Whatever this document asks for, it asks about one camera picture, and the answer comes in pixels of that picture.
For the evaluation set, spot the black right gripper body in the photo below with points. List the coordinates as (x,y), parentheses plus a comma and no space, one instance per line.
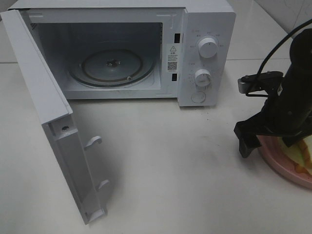
(287,111)

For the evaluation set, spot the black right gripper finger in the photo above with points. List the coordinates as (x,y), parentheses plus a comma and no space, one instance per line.
(291,140)
(247,144)

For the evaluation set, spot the pink round plate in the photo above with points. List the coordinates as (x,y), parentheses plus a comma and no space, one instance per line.
(279,162)

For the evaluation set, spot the sandwich with lettuce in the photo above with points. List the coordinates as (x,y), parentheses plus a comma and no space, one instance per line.
(300,154)

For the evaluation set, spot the round white door button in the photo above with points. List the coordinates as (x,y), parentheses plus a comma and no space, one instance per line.
(198,97)

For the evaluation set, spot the white microwave door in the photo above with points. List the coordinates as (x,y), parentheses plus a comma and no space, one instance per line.
(55,114)

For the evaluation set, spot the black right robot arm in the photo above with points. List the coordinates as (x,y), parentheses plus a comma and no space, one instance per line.
(300,55)

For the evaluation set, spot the lower white timer knob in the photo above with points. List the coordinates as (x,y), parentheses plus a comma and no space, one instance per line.
(202,78)

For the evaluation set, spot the upper white power knob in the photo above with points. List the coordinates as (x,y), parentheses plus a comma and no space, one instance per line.
(208,47)

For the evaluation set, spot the white microwave oven body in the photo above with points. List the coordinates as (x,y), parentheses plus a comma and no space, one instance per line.
(168,30)

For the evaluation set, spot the glass microwave turntable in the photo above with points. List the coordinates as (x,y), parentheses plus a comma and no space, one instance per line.
(111,68)

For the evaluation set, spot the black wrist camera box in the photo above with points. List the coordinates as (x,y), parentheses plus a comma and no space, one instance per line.
(262,85)

